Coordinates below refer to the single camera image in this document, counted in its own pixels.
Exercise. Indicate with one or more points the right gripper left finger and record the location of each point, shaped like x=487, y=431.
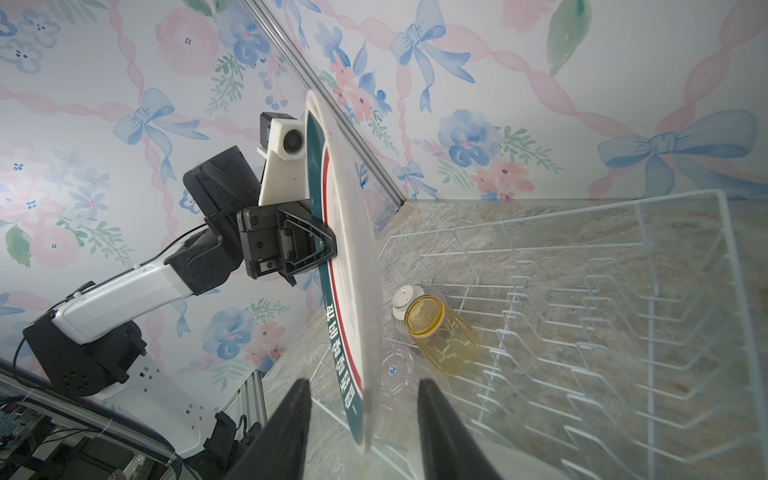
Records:
x=279, y=451

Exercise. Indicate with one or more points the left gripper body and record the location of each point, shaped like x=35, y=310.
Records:
x=260, y=239

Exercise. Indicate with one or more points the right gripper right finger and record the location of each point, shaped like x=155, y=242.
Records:
x=441, y=431

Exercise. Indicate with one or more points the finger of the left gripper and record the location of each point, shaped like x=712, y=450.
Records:
x=305, y=242

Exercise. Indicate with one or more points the green red rim plate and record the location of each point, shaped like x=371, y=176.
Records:
x=351, y=282

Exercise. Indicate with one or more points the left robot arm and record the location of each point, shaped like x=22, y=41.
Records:
x=88, y=341

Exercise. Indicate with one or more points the clear glass cup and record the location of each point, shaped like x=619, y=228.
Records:
x=399, y=381

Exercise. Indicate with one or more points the yellow glass cup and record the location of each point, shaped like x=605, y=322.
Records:
x=444, y=338

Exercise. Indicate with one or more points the white ceramic bowl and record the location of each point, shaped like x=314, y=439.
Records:
x=406, y=294

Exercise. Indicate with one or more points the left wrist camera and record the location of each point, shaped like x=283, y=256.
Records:
x=283, y=147

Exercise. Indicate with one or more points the white wire dish rack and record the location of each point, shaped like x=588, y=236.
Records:
x=616, y=340

